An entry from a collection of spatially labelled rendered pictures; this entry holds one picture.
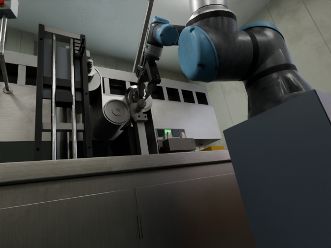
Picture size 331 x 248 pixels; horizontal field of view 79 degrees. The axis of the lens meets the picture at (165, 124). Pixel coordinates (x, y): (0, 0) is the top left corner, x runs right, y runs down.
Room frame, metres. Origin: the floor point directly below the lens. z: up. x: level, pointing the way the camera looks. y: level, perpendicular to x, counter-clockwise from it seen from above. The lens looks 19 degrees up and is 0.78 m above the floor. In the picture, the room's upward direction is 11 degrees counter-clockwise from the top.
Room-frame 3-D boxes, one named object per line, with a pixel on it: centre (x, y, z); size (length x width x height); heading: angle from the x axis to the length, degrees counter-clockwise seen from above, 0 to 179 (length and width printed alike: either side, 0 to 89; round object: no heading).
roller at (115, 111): (0.93, 0.27, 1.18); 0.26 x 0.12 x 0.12; 35
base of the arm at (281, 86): (0.44, -0.27, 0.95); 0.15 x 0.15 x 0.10
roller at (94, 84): (0.87, 0.39, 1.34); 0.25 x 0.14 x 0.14; 35
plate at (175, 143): (1.14, 0.05, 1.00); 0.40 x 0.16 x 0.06; 35
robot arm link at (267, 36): (0.44, -0.26, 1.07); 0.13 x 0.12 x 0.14; 109
